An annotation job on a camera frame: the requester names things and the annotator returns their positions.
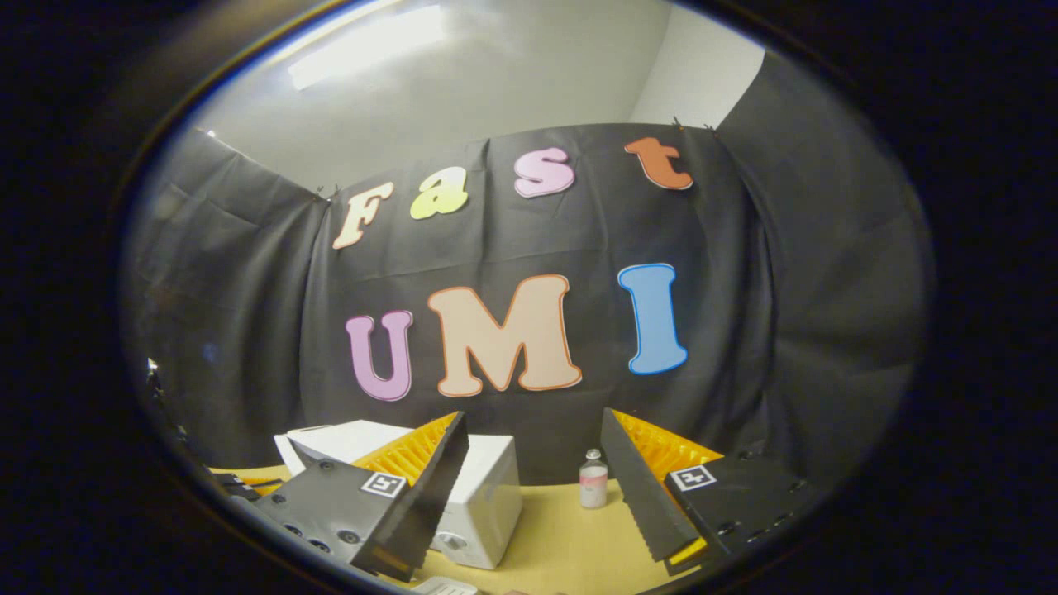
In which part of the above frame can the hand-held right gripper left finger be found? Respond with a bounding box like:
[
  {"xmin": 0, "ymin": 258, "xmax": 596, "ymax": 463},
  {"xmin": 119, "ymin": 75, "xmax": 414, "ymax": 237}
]
[{"xmin": 252, "ymin": 411, "xmax": 470, "ymax": 583}]

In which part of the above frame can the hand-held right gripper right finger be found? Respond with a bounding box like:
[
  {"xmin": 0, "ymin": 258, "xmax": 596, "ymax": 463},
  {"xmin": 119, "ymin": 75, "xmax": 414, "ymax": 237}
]
[{"xmin": 598, "ymin": 407, "xmax": 815, "ymax": 577}]

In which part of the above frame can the white microwave oven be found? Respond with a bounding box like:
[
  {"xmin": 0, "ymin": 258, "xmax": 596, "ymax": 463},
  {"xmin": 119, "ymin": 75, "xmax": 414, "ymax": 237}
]
[{"xmin": 274, "ymin": 420, "xmax": 523, "ymax": 571}]

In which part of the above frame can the small translucent bottle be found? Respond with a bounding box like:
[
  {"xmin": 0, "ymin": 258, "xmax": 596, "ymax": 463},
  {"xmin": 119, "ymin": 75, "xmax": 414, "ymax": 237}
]
[{"xmin": 579, "ymin": 449, "xmax": 609, "ymax": 510}]

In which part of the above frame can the black backdrop cloth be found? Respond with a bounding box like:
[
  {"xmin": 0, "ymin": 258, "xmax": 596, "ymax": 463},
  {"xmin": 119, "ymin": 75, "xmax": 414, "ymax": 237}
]
[{"xmin": 120, "ymin": 54, "xmax": 935, "ymax": 488}]

